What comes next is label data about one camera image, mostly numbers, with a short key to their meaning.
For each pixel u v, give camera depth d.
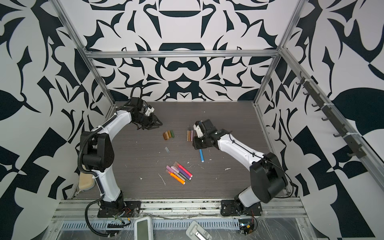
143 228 0.66
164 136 1.00
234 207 0.74
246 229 0.71
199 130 0.79
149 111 0.88
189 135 1.02
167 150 0.94
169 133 1.02
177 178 0.84
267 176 0.43
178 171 0.85
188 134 1.02
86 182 0.79
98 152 0.51
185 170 0.86
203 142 0.73
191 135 1.01
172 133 1.02
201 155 0.91
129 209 0.73
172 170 0.87
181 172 0.85
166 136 1.01
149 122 0.83
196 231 0.67
